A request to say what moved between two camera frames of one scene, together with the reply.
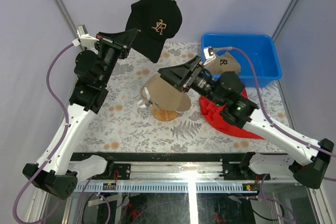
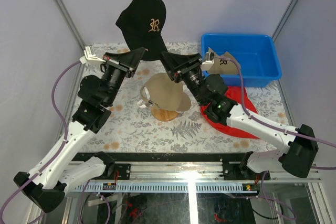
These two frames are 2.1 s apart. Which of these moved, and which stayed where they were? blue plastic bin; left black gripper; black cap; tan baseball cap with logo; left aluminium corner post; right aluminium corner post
Moved: left black gripper; black cap
Stayed: tan baseball cap with logo; right aluminium corner post; left aluminium corner post; blue plastic bin
